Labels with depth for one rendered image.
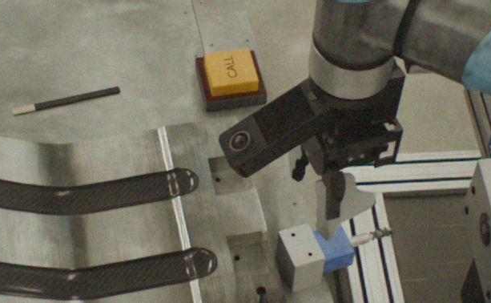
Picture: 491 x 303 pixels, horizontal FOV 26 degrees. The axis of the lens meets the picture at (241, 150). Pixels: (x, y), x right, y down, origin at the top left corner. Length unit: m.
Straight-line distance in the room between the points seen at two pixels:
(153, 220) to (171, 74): 0.31
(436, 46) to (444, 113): 1.62
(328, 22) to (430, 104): 1.61
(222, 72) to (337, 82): 0.45
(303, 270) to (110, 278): 0.21
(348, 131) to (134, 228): 0.28
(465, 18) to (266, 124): 0.24
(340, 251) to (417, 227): 0.82
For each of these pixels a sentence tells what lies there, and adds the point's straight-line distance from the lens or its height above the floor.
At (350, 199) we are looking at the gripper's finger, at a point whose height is 0.98.
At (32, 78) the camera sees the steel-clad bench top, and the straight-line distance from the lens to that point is 1.43.
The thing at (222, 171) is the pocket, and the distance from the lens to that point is 1.24.
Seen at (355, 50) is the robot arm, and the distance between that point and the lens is 0.91.
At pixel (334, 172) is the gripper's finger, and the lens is 1.02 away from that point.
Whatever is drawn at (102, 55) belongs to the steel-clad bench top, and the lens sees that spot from 1.45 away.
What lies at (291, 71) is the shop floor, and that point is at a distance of 2.52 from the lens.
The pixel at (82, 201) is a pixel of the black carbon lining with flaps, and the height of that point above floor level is 0.88.
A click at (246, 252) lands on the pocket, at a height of 0.86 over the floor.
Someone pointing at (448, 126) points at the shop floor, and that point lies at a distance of 2.47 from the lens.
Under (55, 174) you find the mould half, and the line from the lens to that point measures 1.22.
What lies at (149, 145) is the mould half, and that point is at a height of 0.89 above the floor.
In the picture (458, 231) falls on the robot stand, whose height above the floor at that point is 0.21.
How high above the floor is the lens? 1.85
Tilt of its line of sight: 51 degrees down
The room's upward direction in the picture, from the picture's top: 3 degrees clockwise
